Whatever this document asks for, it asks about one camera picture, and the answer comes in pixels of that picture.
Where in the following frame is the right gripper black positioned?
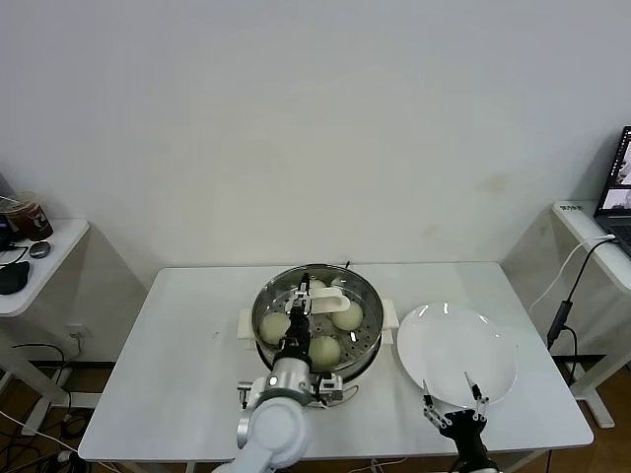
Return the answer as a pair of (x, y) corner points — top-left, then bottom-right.
(420, 372), (491, 462)

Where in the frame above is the glass pot lid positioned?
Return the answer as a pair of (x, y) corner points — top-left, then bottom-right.
(251, 264), (385, 376)

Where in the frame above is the white side desk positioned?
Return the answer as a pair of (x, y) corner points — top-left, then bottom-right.
(550, 199), (631, 429)
(0, 218), (91, 438)

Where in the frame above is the black cable with adapter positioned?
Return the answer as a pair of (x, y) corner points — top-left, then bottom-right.
(545, 238), (615, 390)

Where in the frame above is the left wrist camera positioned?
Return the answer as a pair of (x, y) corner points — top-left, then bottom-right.
(315, 373), (346, 406)

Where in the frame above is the black electronic device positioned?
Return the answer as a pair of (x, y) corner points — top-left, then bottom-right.
(0, 211), (26, 250)

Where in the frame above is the brown iced coffee cup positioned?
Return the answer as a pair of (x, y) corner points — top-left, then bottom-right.
(4, 191), (54, 242)

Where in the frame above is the white round plate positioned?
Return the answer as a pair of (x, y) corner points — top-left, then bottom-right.
(396, 302), (519, 409)

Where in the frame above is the steel steamer basket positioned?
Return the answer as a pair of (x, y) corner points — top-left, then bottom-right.
(250, 264), (385, 383)

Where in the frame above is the black laptop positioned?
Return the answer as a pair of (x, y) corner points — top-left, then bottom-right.
(594, 125), (631, 257)

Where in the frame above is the white charging cable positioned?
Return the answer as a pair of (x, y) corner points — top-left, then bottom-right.
(527, 235), (616, 314)

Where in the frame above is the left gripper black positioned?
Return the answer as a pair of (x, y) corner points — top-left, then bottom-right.
(281, 272), (316, 357)

